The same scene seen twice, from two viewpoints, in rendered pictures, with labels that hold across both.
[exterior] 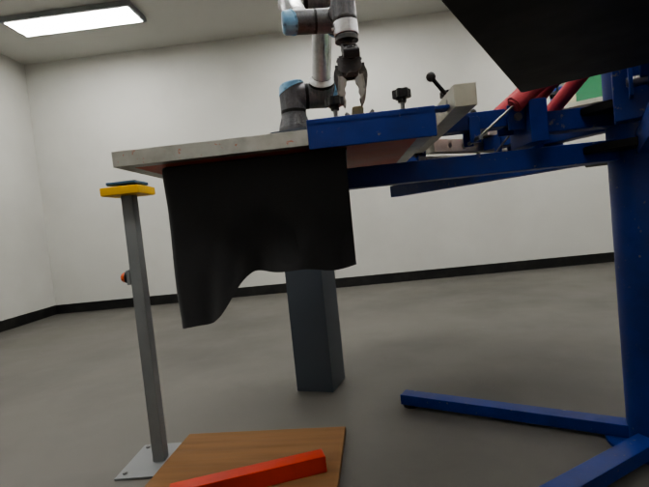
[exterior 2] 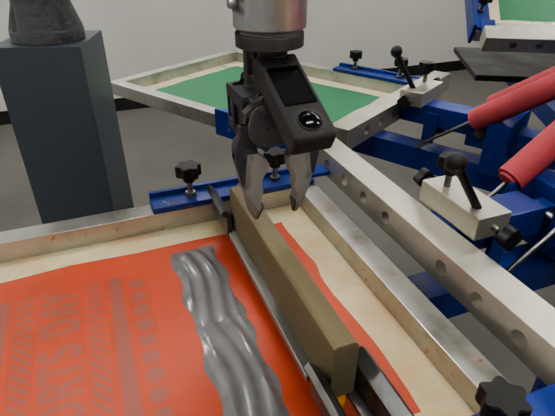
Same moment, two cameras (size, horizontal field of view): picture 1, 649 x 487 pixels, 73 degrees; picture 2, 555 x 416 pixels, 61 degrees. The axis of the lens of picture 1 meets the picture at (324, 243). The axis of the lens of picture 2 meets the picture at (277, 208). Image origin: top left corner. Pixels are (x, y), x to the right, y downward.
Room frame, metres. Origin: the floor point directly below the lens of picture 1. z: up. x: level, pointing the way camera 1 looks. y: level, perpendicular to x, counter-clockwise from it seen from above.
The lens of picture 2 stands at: (0.90, 0.07, 1.41)
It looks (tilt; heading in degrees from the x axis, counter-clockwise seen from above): 31 degrees down; 335
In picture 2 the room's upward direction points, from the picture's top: straight up
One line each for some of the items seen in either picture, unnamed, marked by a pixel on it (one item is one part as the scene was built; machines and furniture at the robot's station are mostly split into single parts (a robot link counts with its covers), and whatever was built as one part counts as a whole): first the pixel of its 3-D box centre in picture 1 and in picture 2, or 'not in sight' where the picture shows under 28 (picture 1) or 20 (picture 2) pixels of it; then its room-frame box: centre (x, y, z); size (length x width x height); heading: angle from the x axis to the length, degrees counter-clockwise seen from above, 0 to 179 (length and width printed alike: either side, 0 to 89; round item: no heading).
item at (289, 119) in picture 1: (295, 122); (43, 13); (2.08, 0.08, 1.25); 0.15 x 0.15 x 0.10
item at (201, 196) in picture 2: not in sight; (234, 199); (1.62, -0.17, 0.98); 0.30 x 0.05 x 0.07; 87
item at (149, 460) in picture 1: (144, 325); not in sight; (1.50, 0.64, 0.48); 0.22 x 0.22 x 0.96; 87
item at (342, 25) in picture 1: (344, 30); (266, 10); (1.36, -0.13, 1.34); 0.08 x 0.08 x 0.05
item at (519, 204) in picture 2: (472, 123); (485, 222); (1.32, -0.48, 1.02); 0.17 x 0.06 x 0.05; 87
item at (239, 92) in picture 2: (348, 58); (268, 87); (1.37, -0.13, 1.26); 0.09 x 0.08 x 0.12; 177
